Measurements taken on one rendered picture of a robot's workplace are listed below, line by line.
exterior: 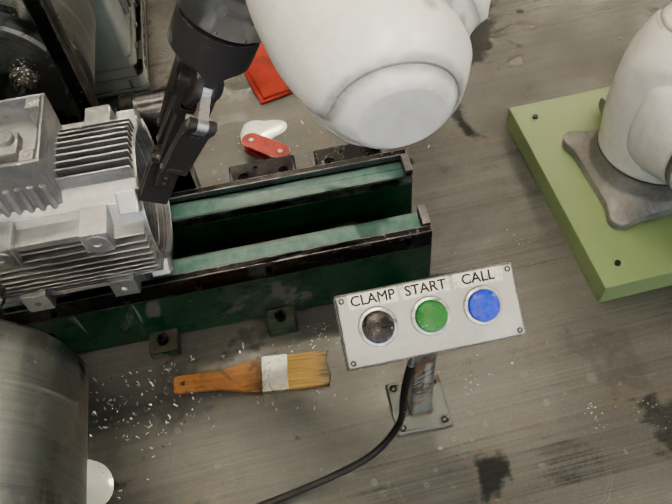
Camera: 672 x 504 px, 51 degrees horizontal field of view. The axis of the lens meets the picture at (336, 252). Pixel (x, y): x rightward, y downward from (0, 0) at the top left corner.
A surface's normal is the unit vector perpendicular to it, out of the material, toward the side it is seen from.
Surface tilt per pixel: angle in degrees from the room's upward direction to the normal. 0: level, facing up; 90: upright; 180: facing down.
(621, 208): 14
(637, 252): 0
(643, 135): 91
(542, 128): 0
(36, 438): 62
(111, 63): 90
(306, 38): 56
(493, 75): 0
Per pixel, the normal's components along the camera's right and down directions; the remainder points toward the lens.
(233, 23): 0.18, 0.80
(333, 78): -0.56, 0.34
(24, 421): 0.80, -0.46
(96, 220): -0.07, -0.57
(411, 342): 0.04, -0.05
